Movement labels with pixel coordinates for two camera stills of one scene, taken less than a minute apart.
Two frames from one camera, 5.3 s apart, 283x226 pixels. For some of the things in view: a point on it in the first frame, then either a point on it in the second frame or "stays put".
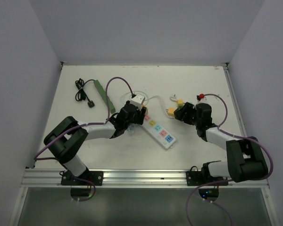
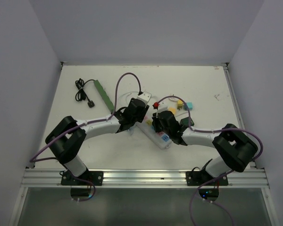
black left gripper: [140, 114] stays put
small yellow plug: [171, 111] stays put
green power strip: [110, 104] stays put
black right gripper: [188, 108] to [155, 120]
